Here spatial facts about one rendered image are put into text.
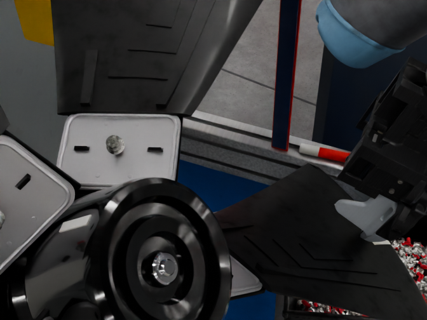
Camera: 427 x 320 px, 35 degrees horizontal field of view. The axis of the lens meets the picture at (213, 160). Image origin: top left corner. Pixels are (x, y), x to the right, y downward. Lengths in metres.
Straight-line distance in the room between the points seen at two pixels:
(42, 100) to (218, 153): 0.81
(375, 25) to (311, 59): 1.89
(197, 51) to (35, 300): 0.23
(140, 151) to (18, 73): 1.16
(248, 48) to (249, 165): 1.50
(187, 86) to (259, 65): 1.92
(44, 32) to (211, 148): 0.29
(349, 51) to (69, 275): 0.32
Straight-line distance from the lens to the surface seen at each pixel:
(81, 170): 0.51
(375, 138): 0.59
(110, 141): 0.50
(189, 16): 0.57
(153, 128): 0.52
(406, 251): 0.93
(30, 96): 1.71
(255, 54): 2.48
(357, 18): 0.60
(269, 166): 1.02
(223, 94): 2.33
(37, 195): 0.44
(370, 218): 0.66
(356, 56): 0.62
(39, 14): 0.97
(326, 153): 0.98
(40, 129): 1.79
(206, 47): 0.56
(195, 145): 1.05
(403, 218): 0.61
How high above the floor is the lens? 1.59
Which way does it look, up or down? 49 degrees down
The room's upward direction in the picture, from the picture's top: 2 degrees counter-clockwise
